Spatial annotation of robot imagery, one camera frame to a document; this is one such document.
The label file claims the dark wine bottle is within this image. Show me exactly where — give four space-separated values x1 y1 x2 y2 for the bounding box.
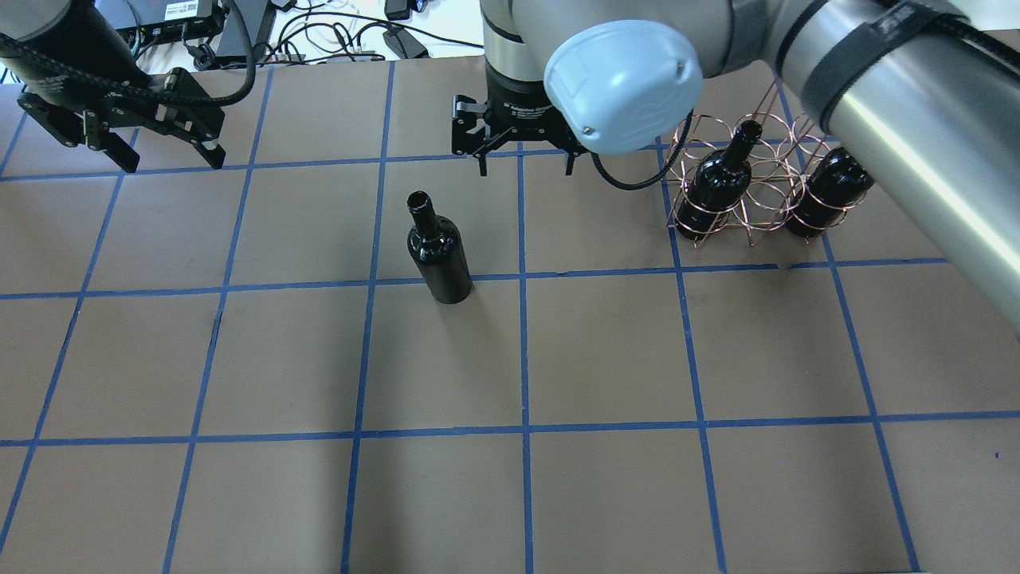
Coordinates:
674 120 763 242
406 191 473 305

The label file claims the black electronics box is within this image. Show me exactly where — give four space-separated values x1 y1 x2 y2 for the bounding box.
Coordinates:
95 1 225 46

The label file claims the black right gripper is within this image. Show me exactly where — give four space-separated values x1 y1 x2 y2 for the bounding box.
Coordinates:
451 95 589 177

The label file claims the copper wire wine rack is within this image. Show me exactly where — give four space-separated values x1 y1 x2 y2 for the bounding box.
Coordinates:
668 81 874 246

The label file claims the dark wine bottle in rack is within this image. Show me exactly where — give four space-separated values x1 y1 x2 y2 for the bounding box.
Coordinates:
674 120 763 242

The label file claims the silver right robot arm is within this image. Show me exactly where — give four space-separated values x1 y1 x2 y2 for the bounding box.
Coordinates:
449 1 1019 324

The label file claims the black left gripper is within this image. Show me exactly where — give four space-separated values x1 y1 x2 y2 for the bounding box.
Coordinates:
18 69 226 174

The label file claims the black power adapter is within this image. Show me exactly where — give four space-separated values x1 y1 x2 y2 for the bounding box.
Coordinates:
383 28 430 60

